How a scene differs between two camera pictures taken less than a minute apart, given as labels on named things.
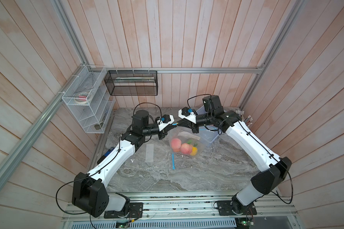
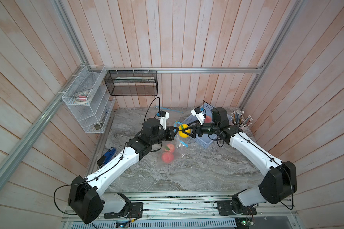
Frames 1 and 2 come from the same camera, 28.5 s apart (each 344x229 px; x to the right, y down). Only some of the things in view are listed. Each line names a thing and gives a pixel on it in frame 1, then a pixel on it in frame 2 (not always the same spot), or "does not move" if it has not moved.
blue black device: [105, 155] does not move
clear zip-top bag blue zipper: [182, 140] -> [168, 109]
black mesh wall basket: [132, 83] does not move
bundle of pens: [248, 120] does not move
